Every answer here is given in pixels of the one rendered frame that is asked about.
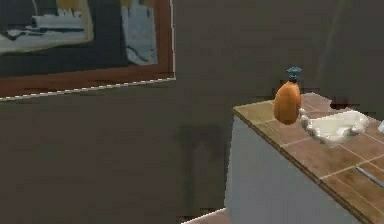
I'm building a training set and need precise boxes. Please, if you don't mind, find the framed wall picture brown frame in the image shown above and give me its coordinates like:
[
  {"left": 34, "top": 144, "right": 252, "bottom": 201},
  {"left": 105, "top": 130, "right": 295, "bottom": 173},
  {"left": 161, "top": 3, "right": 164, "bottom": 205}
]
[{"left": 0, "top": 0, "right": 177, "bottom": 102}]

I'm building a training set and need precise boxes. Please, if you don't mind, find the grey cabinet tiled brown top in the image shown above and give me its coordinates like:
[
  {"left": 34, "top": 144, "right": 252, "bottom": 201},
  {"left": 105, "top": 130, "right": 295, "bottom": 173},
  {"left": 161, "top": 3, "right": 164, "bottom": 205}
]
[{"left": 223, "top": 92, "right": 384, "bottom": 224}]

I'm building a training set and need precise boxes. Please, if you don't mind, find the orange soap dispenser teal pump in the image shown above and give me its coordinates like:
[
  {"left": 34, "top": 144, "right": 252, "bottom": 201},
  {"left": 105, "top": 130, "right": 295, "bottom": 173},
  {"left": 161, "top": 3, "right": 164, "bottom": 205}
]
[{"left": 272, "top": 66, "right": 303, "bottom": 126}]

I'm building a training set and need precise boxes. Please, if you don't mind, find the grey thin utensil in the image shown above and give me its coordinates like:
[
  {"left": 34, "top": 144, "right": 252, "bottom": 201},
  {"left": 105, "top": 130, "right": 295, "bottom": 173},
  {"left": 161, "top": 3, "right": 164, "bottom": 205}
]
[{"left": 355, "top": 166, "right": 384, "bottom": 188}]

